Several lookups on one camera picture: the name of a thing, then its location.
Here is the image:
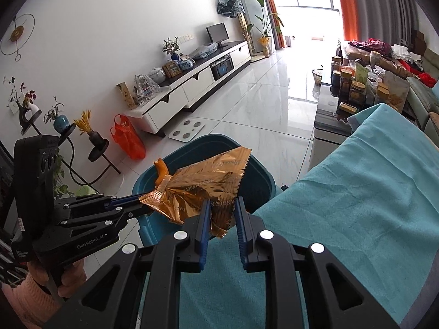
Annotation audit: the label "yellow printed box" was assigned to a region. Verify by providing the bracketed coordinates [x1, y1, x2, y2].
[117, 82, 136, 110]

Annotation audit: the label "plant in blue round pot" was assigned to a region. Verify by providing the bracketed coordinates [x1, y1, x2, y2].
[44, 97, 71, 134]

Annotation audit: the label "dark red clothes pile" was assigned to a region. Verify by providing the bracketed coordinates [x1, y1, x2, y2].
[348, 38, 393, 55]

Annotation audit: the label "black metal plant stand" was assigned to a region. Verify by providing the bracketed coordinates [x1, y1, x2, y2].
[19, 123, 121, 187]

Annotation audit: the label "orange and grey curtain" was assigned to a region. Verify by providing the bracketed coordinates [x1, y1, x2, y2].
[257, 0, 285, 50]
[334, 0, 426, 42]

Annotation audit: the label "blue plastic bin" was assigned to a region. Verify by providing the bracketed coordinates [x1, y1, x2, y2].
[132, 134, 277, 247]

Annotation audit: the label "orange peel piece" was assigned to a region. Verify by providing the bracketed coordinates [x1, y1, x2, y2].
[153, 158, 171, 186]

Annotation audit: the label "beige paper bag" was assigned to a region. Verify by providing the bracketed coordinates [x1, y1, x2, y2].
[381, 70, 410, 114]

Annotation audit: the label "wooden picture frame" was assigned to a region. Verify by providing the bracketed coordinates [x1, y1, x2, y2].
[162, 61, 182, 78]

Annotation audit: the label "person's left hand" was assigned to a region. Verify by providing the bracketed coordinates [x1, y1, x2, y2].
[27, 259, 86, 299]

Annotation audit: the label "vase with red flowers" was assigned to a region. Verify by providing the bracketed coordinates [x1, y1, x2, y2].
[3, 75, 42, 135]

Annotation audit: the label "round wall clock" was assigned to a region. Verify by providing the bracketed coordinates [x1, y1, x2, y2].
[0, 14, 35, 62]

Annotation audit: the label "white floor air conditioner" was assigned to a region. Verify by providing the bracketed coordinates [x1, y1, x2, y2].
[228, 0, 268, 57]

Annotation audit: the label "tall plant in yellow pot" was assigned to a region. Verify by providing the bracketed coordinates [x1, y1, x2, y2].
[247, 0, 285, 58]

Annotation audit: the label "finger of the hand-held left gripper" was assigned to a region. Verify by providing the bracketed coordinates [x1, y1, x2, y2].
[53, 194, 143, 211]
[58, 203, 153, 230]

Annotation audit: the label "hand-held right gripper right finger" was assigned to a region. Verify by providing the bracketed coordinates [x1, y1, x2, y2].
[234, 197, 400, 329]

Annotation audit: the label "group of jars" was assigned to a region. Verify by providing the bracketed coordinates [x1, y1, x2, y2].
[331, 55, 392, 117]

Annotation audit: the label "glass coffee table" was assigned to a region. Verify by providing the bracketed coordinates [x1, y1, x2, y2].
[310, 50, 419, 175]

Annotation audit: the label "orange plastic bag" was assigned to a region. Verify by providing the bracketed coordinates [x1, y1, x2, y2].
[110, 114, 146, 160]

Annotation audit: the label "model ship in clear case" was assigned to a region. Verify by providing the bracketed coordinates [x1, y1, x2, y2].
[132, 74, 162, 105]

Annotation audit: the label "person's left forearm pink sleeve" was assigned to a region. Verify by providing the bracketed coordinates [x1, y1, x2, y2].
[0, 274, 66, 329]

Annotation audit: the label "plant in blue vase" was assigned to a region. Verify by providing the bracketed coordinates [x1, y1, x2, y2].
[162, 37, 181, 61]

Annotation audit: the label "gold foil wrapper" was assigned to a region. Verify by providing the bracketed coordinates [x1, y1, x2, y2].
[139, 146, 252, 239]

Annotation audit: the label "white bathroom scale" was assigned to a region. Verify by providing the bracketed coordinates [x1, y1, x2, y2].
[168, 120, 204, 141]

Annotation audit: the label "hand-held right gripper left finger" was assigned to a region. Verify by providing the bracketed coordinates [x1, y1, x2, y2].
[43, 199, 211, 329]

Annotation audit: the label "covered standing fan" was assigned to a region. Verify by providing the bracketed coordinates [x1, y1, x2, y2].
[217, 0, 271, 63]

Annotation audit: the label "white ceramic jar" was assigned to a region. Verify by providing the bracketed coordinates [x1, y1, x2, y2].
[147, 67, 167, 84]

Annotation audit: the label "clear bag with blue items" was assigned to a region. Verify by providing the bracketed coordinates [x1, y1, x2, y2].
[190, 43, 218, 59]

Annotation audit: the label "wheat stalks in black vase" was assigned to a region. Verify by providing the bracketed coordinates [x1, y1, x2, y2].
[74, 110, 104, 151]

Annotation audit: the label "black monitor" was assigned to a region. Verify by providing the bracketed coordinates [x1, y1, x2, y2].
[206, 23, 230, 49]

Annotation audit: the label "white and black TV cabinet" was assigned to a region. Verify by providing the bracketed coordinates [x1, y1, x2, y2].
[124, 40, 252, 134]

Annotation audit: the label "teal and grey blanket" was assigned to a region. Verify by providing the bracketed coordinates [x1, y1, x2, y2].
[139, 104, 439, 329]

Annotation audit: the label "red cloth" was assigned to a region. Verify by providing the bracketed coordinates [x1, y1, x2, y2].
[417, 72, 438, 88]

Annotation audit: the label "white clothes pile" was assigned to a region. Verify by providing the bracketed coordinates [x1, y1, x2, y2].
[391, 43, 424, 64]

